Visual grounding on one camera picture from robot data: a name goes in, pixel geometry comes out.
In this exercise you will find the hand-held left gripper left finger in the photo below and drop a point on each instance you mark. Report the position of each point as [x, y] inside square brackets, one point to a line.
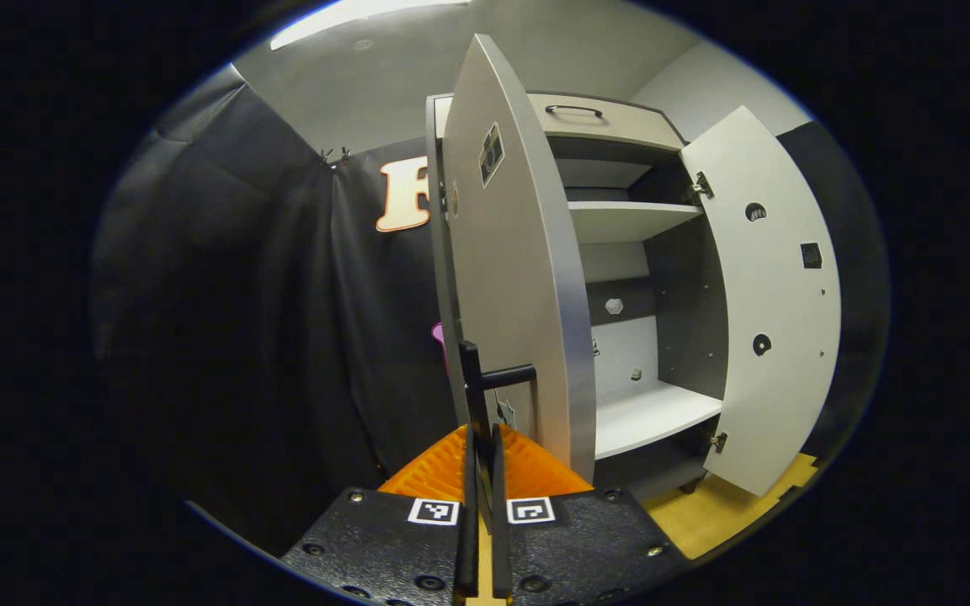
[468, 547]

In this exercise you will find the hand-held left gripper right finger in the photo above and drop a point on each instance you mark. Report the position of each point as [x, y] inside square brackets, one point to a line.
[502, 547]

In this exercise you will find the white cabinet door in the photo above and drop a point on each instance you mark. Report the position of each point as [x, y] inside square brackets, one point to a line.
[510, 269]
[780, 337]

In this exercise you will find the white double-door shoe cabinet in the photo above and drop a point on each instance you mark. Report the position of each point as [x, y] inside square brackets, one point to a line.
[687, 320]

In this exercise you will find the white cabinet shelf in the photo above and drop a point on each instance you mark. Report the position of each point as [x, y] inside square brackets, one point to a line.
[628, 220]
[653, 417]

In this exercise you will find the white cabinet drawer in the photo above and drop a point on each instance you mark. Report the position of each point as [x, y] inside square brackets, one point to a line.
[620, 126]

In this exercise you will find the black backdrop cloth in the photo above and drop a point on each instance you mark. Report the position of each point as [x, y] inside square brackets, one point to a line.
[241, 295]

